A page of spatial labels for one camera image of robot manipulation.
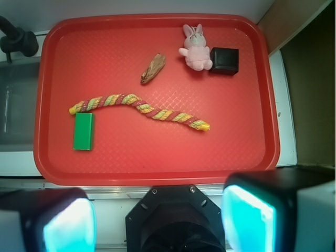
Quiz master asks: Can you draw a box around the green rectangular block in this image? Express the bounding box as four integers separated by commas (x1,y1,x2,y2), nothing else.
73,113,95,151

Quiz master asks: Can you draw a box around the twisted multicolour rope toy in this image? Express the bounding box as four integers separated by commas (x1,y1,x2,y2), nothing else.
69,93,211,132

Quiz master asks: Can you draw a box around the red plastic tray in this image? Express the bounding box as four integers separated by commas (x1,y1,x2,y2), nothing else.
34,14,280,186

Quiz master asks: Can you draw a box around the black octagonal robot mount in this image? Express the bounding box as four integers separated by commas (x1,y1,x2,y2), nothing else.
125,185,226,251

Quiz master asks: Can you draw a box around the brown crumpled wrapper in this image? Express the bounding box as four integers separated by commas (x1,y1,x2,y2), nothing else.
140,53,166,85

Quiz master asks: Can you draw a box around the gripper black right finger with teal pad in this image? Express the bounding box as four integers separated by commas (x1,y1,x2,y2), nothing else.
221,167,335,251

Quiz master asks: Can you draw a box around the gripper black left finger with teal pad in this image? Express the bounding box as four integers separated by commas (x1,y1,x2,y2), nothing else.
1,188,97,251

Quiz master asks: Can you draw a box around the black cube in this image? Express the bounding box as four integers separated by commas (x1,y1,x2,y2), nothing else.
210,47,239,76

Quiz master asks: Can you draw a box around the pink plush bunny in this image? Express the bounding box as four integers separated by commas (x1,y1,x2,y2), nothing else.
178,24,213,71

